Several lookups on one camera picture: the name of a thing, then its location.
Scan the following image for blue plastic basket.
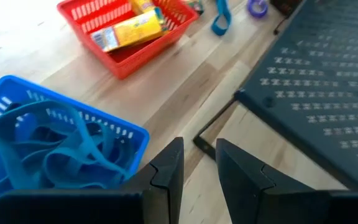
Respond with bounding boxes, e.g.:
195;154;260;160
0;74;150;223

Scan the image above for coloured rubber bands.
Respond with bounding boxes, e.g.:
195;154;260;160
0;99;130;191

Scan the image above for black perforated metal shelf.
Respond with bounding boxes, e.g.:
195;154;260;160
192;0;358;191

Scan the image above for small yellow box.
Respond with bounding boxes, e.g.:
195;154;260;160
128;0;169;32
90;17;165;53

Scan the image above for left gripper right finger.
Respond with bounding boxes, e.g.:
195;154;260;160
216;139;358;224

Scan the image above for purple spiral wrist coil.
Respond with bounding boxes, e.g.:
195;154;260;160
246;0;270;19

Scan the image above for red plastic basket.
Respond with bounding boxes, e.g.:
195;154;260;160
57;0;200;80

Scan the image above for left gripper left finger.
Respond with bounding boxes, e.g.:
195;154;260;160
0;137;185;224

